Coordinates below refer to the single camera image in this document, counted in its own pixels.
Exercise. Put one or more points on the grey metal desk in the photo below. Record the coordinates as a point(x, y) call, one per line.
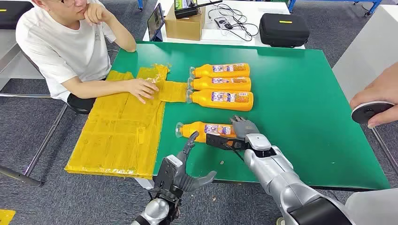
point(9, 62)

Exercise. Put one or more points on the person's left hand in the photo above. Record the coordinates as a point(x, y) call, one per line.
point(94, 14)

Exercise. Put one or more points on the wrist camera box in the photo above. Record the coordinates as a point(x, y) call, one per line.
point(224, 143)
point(166, 174)

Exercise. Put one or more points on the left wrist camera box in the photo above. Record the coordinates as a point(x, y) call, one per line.
point(166, 174)

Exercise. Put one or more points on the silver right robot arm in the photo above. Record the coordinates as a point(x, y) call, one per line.
point(280, 177)

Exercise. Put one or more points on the person's hand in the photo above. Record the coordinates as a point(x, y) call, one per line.
point(385, 93)

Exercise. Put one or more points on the black handheld radio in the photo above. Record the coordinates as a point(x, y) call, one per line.
point(185, 13)

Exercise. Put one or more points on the white side table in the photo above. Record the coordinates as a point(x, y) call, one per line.
point(367, 46)

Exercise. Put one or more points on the green table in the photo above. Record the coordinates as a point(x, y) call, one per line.
point(295, 108)

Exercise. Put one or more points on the white shoe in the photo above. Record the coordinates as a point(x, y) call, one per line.
point(280, 221)

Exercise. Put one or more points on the black round disc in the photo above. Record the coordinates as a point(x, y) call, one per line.
point(370, 111)

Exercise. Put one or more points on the person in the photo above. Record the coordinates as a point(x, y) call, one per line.
point(373, 208)
point(62, 46)

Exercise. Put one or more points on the yellow taped mat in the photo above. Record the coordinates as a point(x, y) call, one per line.
point(118, 133)

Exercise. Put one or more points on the yellow floor sticker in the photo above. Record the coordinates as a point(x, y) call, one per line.
point(5, 217)

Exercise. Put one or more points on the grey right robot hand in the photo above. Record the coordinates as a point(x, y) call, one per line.
point(245, 128)

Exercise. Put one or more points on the person's right hand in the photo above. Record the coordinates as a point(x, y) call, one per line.
point(143, 88)

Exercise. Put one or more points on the cardboard box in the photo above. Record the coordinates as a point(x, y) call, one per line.
point(183, 28)

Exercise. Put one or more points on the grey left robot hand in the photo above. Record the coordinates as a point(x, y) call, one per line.
point(182, 174)

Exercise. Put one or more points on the black tablet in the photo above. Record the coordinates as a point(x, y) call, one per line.
point(155, 21)

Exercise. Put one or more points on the black carrying case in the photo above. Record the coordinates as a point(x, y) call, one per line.
point(283, 31)
point(12, 15)

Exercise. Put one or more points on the blue metal rack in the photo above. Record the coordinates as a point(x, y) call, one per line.
point(140, 4)

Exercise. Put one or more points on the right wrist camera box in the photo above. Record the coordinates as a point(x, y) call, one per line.
point(224, 143)

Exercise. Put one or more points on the orange detergent bottle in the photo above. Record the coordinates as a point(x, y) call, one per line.
point(217, 105)
point(202, 84)
point(192, 130)
point(202, 72)

